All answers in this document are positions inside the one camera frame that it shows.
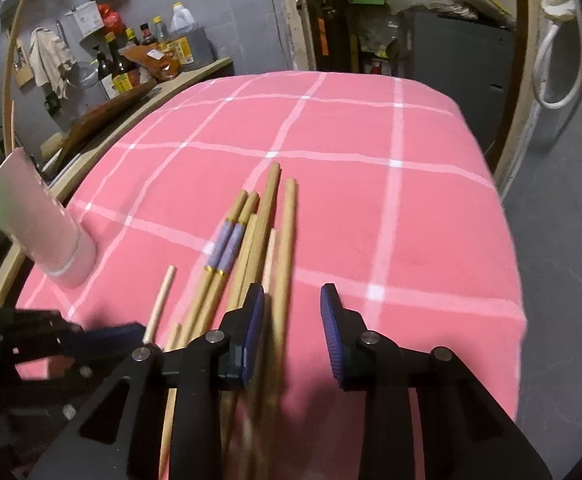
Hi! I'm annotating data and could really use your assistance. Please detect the curved wooden strip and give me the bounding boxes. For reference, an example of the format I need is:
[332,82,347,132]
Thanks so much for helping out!
[2,0,28,157]

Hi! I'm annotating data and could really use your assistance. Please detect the red plastic bag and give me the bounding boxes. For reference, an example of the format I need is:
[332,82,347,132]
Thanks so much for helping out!
[98,3,123,34]

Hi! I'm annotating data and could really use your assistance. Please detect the hanging beige rag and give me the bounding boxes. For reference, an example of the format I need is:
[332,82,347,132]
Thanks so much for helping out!
[28,26,75,100]

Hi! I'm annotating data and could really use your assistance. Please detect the dark sauce bottle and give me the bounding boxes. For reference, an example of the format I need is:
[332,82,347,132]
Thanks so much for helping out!
[95,51,118,102]

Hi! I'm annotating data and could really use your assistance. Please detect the grey cabinet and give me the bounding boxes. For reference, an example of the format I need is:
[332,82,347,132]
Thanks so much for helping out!
[410,10,518,153]

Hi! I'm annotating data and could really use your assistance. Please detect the grey box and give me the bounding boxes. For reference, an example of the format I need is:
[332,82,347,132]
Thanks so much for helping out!
[186,25,218,67]

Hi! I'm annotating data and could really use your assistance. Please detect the purple banded wooden chopstick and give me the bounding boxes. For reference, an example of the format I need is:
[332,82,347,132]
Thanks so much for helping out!
[186,192,261,342]
[163,190,249,352]

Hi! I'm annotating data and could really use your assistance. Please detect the pink paper cup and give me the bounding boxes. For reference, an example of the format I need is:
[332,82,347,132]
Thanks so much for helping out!
[0,147,98,289]

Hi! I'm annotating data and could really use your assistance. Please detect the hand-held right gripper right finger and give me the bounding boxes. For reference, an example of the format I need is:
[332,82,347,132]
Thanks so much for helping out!
[320,283,554,480]

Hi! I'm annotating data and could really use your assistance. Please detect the wooden board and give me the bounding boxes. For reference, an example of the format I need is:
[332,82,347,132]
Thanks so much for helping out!
[58,80,158,162]

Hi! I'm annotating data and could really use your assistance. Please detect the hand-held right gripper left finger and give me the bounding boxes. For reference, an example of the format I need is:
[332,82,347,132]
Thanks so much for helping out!
[28,282,267,480]

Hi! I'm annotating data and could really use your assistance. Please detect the clear plastic jug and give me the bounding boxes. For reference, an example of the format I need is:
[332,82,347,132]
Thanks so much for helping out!
[169,2,203,37]

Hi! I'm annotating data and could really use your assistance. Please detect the wooden door frame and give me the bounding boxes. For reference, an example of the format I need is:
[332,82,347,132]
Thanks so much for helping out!
[488,0,542,201]

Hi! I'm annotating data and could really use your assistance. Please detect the white box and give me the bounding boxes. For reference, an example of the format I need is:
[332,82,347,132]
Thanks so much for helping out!
[65,1,105,37]

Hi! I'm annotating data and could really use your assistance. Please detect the pale wooden chopstick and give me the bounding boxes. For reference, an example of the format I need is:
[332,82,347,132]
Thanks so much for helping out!
[157,324,183,480]
[142,266,177,347]
[262,229,277,296]

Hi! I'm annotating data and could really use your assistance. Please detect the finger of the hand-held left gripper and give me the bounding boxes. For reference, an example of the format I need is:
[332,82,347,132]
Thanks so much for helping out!
[0,310,147,359]

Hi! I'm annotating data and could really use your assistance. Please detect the pink plaid cloth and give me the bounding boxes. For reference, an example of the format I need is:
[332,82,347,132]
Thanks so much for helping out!
[14,71,528,480]

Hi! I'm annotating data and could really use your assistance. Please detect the yellow labelled box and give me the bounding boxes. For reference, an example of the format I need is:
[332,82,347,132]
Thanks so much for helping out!
[163,37,195,64]

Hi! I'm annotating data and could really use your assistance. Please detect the dark bottle yellow label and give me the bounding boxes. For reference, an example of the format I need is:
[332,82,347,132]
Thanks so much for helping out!
[105,34,138,92]

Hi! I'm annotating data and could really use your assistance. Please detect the white hose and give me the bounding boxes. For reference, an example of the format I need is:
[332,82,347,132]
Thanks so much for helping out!
[532,0,582,110]

